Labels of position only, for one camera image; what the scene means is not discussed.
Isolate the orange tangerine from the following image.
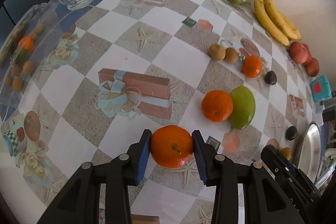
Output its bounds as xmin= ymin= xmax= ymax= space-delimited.
xmin=201 ymin=90 xmax=234 ymax=123
xmin=241 ymin=56 xmax=263 ymax=79
xmin=150 ymin=125 xmax=193 ymax=169

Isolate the brown kiwi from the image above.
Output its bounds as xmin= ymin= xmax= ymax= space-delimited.
xmin=224 ymin=47 xmax=239 ymax=64
xmin=209 ymin=44 xmax=226 ymax=61

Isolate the silver metal tray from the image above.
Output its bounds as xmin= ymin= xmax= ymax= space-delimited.
xmin=297 ymin=122 xmax=321 ymax=182

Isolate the dark avocado lower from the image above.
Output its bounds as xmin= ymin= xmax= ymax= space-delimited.
xmin=285 ymin=126 xmax=298 ymax=141

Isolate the dark avocado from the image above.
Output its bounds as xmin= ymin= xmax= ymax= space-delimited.
xmin=285 ymin=126 xmax=298 ymax=141
xmin=264 ymin=71 xmax=277 ymax=85

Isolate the green mango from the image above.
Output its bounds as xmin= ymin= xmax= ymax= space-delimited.
xmin=229 ymin=86 xmax=256 ymax=130

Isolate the teal plastic box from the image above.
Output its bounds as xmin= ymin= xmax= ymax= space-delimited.
xmin=310 ymin=75 xmax=332 ymax=102

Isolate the dark avocado upper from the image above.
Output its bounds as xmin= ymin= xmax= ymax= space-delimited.
xmin=264 ymin=71 xmax=277 ymax=85

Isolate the red apple rear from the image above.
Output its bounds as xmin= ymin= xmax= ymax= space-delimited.
xmin=305 ymin=57 xmax=320 ymax=77

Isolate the red apple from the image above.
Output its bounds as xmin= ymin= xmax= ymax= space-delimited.
xmin=305 ymin=57 xmax=320 ymax=77
xmin=289 ymin=42 xmax=307 ymax=64
xmin=302 ymin=43 xmax=312 ymax=65

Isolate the red apple middle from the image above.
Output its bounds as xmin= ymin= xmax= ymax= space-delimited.
xmin=302 ymin=43 xmax=312 ymax=65

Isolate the red apple front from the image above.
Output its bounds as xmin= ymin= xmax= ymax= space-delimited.
xmin=289 ymin=42 xmax=307 ymax=64

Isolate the clear plastic fruit container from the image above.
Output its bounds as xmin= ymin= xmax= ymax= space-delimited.
xmin=1 ymin=0 xmax=63 ymax=107

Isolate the yellow banana bunch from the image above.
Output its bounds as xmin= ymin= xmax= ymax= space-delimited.
xmin=253 ymin=0 xmax=301 ymax=46

